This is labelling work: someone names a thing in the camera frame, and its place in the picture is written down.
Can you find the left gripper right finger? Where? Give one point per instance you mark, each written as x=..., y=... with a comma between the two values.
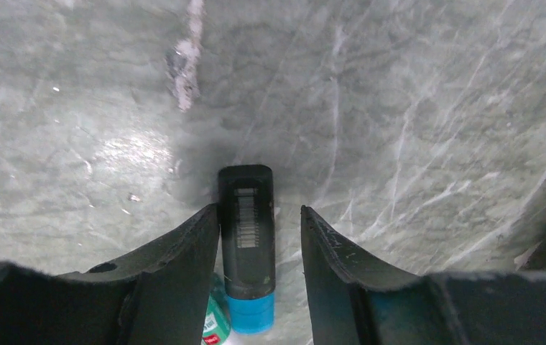
x=356, y=298

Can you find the green white glue stick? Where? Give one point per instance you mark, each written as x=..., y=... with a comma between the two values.
x=216, y=329

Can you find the blue capped marker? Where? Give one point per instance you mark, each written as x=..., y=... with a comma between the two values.
x=246, y=218

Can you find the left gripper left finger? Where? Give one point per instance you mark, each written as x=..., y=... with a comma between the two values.
x=155, y=294

